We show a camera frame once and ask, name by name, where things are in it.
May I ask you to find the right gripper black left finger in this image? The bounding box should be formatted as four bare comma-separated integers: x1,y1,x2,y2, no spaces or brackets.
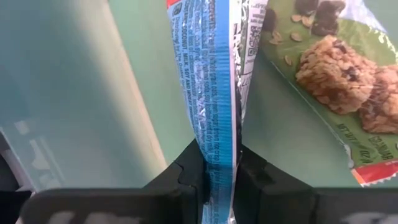
142,139,206,224

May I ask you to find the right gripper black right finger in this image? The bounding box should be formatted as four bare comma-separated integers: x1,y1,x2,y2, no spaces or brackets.
233,145,315,224

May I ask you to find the blue green granola bar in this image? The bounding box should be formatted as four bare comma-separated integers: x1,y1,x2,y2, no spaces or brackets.
259,0,398,187
166,0,270,224

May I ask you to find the green plastic tray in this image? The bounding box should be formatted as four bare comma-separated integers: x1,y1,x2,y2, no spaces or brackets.
0,0,398,191

